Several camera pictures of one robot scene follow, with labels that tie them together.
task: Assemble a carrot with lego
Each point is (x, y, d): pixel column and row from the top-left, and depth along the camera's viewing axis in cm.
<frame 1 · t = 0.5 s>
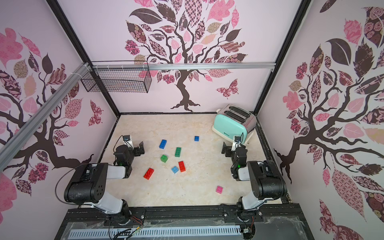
left hand: (136, 144, 95), fingers open
right hand: (233, 141, 92), fingers open
mint green toaster: (233, 120, 93), point 19 cm above the table
long blue lego brick: (163, 144, 102), point 2 cm above the table
small dark blue lego brick: (196, 138, 105), point 2 cm above the table
long green lego brick: (178, 151, 99), on the table
small green lego brick: (164, 158, 94), point 3 cm above the table
small light blue lego brick: (175, 169, 91), on the table
red lego brick centre: (182, 166, 92), point 2 cm above the table
red lego brick left: (148, 173, 89), on the table
pink lego brick: (219, 189, 83), point 2 cm above the table

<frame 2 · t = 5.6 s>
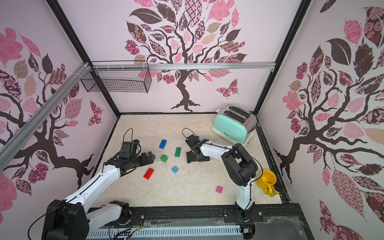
left hand: (148, 161, 86), fingers open
right hand: (196, 157, 95), fingers open
yellow mug: (267, 181, 78), point 10 cm above the table
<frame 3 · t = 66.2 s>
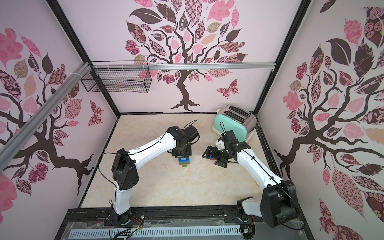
left hand: (184, 158, 83), fingers open
right hand: (209, 157, 81), fingers open
long blue lego brick: (184, 160, 85), point 11 cm above the table
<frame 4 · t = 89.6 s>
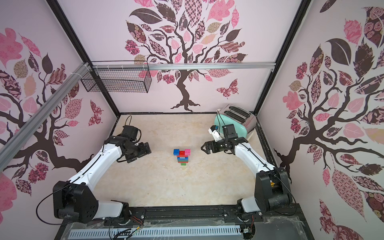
left hand: (144, 156, 83), fingers open
right hand: (209, 144, 86), fingers open
